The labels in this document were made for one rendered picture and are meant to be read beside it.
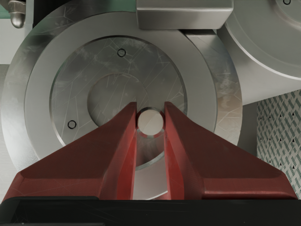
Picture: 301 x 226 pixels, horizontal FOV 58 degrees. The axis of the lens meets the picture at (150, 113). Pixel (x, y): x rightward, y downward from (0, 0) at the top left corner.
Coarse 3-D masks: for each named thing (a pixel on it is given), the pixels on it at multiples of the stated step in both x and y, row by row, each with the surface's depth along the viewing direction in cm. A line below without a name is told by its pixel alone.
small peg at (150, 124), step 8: (144, 112) 12; (152, 112) 12; (160, 112) 12; (136, 120) 12; (144, 120) 12; (152, 120) 12; (160, 120) 12; (136, 128) 12; (144, 128) 12; (152, 128) 12; (160, 128) 12; (144, 136) 12; (152, 136) 12
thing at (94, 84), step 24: (96, 48) 15; (120, 48) 15; (144, 48) 15; (72, 72) 15; (96, 72) 15; (120, 72) 15; (144, 72) 15; (168, 72) 15; (72, 96) 15; (96, 96) 15; (120, 96) 15; (144, 96) 15; (168, 96) 15; (72, 120) 14; (96, 120) 15; (144, 144) 14
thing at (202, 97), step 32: (64, 32) 16; (96, 32) 16; (128, 32) 16; (160, 32) 16; (192, 64) 16; (32, 96) 16; (192, 96) 16; (32, 128) 16; (160, 160) 16; (160, 192) 16
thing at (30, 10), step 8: (32, 0) 18; (40, 0) 19; (48, 0) 20; (56, 0) 22; (64, 0) 24; (32, 8) 18; (40, 8) 19; (48, 8) 20; (56, 8) 22; (32, 16) 17; (40, 16) 19
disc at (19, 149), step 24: (72, 0) 17; (96, 0) 17; (120, 0) 17; (48, 24) 17; (24, 48) 17; (216, 48) 17; (24, 72) 17; (216, 72) 17; (24, 96) 17; (240, 96) 17; (24, 120) 16; (240, 120) 16; (24, 144) 16; (24, 168) 16
